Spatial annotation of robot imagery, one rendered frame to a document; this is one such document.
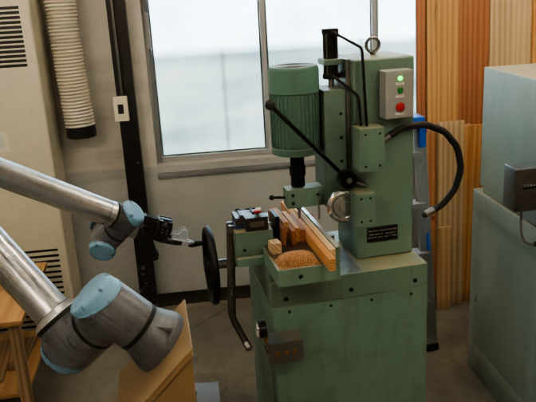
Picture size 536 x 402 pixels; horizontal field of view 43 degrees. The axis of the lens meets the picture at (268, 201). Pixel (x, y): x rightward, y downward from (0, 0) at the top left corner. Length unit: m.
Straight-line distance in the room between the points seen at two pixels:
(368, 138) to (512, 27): 1.87
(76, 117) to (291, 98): 1.56
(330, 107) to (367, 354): 0.90
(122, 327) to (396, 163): 1.12
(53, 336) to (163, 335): 0.32
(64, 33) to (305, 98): 1.59
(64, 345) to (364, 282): 1.03
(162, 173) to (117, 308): 1.97
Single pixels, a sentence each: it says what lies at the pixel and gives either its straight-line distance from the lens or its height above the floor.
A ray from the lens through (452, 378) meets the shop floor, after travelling 3.38.
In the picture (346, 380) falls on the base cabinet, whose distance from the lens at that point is 2.61.
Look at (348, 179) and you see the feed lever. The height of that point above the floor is 1.12.
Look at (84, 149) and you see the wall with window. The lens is 3.85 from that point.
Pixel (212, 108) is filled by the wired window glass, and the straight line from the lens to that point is 3.85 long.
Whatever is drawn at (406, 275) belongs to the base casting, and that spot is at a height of 0.76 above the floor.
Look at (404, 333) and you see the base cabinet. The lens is 2.60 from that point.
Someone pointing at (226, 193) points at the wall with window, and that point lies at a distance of 3.89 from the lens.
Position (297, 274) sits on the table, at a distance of 2.23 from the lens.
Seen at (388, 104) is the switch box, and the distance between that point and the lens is 2.36.
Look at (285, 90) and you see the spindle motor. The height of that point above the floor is 1.43.
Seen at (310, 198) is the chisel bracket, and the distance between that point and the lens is 2.49.
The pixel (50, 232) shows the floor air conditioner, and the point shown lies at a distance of 3.69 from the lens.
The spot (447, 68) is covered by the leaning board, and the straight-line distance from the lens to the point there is 3.87.
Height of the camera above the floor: 1.76
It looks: 17 degrees down
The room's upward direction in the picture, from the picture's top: 3 degrees counter-clockwise
